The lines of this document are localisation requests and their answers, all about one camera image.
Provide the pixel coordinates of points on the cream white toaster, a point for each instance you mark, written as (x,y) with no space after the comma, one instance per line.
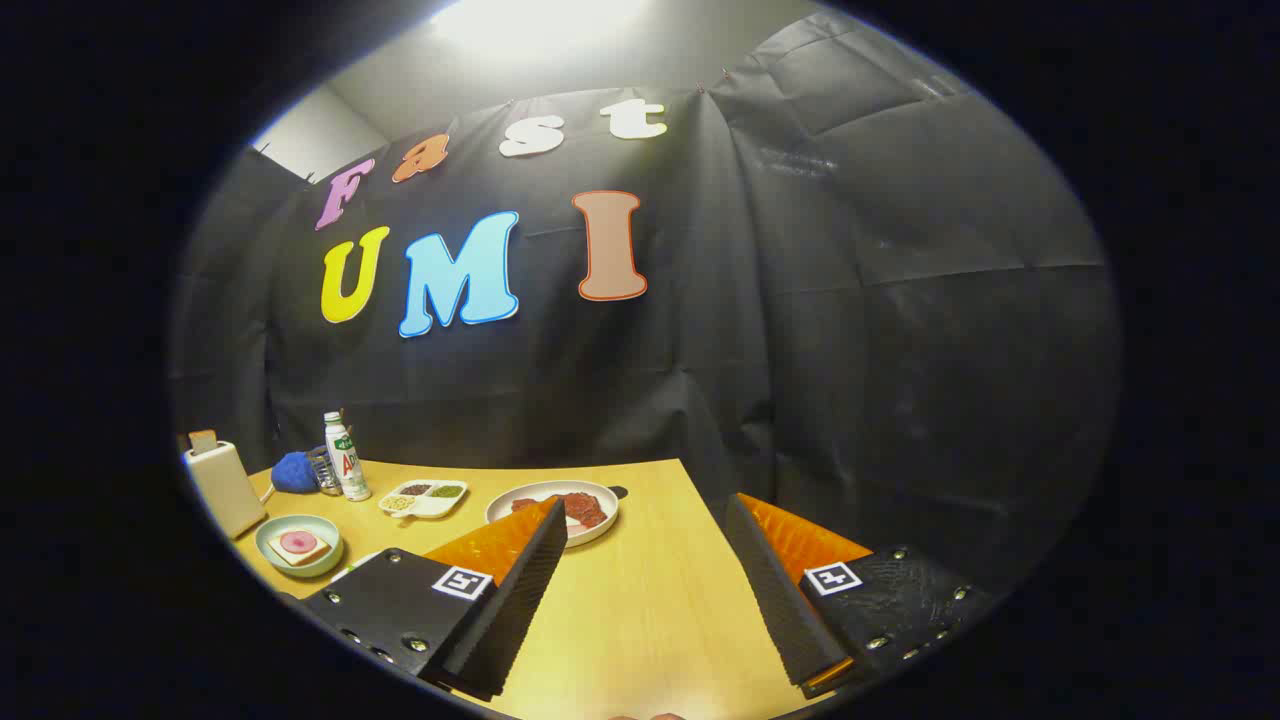
(225,490)

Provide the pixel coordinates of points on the pink ham slice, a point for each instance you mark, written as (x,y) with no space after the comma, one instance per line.
(298,541)

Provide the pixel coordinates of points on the white bread slice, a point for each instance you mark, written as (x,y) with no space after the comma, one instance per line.
(310,555)

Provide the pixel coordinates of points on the pile of yellow soybeans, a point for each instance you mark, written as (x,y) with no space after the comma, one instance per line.
(398,502)

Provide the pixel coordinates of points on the white drink bottle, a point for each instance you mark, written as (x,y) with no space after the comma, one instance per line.
(350,470)

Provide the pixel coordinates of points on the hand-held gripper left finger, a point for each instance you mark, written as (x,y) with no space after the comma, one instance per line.
(510,620)

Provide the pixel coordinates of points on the red meat slices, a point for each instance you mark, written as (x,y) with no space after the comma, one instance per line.
(585,508)

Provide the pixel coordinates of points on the black backdrop cloth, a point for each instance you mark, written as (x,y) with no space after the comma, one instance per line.
(850,350)

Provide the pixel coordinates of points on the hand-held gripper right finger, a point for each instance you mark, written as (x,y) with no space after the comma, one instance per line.
(790,610)

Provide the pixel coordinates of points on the pile of green beans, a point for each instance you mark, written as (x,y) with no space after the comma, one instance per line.
(447,491)

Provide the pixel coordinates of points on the blue cloth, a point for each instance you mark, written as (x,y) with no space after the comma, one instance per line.
(292,472)

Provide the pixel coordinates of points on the white divided dish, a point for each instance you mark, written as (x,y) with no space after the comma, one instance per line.
(430,507)

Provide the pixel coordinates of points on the pale green plate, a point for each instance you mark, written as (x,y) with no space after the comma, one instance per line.
(275,530)

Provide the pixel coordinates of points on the white round bowl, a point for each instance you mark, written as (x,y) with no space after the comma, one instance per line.
(600,530)

